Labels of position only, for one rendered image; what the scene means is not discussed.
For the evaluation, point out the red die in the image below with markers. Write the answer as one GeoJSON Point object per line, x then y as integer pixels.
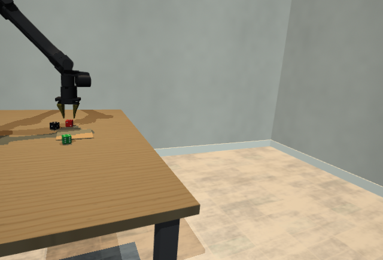
{"type": "Point", "coordinates": [69, 123]}

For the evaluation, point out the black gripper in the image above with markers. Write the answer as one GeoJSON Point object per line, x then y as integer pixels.
{"type": "Point", "coordinates": [68, 97]}

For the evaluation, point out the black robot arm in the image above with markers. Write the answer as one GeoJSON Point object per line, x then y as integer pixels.
{"type": "Point", "coordinates": [69, 77]}

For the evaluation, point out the green die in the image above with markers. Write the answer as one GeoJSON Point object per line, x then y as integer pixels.
{"type": "Point", "coordinates": [66, 139]}

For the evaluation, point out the black die with white pips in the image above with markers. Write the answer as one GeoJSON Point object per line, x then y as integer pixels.
{"type": "Point", "coordinates": [54, 125]}

